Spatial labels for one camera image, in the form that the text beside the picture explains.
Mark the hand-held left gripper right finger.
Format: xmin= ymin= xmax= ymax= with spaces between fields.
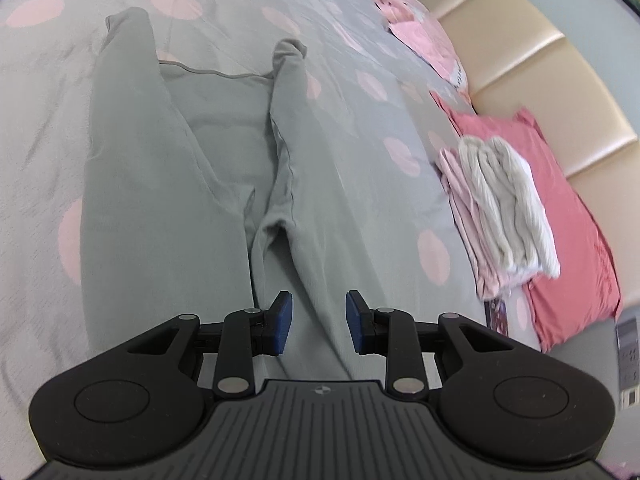
xmin=346 ymin=290 xmax=523 ymax=400

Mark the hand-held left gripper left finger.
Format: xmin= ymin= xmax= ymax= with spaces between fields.
xmin=117 ymin=290 xmax=294 ymax=400

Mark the grey long-sleeve shirt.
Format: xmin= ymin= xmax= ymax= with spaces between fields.
xmin=80 ymin=7 xmax=361 ymax=386

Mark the patterned phone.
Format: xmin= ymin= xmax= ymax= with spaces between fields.
xmin=484 ymin=297 xmax=511 ymax=338

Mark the folded pink cloth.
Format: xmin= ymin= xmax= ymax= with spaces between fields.
xmin=435 ymin=147 xmax=541 ymax=301

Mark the folded white towel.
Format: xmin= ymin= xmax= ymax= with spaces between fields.
xmin=457 ymin=135 xmax=561 ymax=281

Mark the coral pink pillow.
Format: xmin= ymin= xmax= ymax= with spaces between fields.
xmin=430 ymin=92 xmax=623 ymax=353

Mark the white power strip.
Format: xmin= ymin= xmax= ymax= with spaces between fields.
xmin=615 ymin=317 xmax=640 ymax=406

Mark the light pink pillow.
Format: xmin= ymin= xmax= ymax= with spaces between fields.
xmin=390 ymin=12 xmax=473 ymax=103

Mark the crumpled pink garment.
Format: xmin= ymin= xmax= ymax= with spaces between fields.
xmin=360 ymin=0 xmax=433 ymax=26

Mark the beige padded headboard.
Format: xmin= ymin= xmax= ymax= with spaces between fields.
xmin=400 ymin=0 xmax=640 ymax=321

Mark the grey pink-dotted bed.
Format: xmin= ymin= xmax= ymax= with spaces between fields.
xmin=0 ymin=0 xmax=551 ymax=461

